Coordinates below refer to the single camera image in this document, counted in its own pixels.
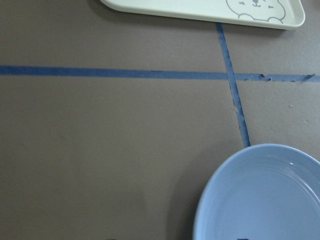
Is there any blue plate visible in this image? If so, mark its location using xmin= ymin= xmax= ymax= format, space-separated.
xmin=192 ymin=144 xmax=320 ymax=240

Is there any cream bear tray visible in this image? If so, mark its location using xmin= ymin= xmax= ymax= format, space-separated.
xmin=102 ymin=0 xmax=306 ymax=30

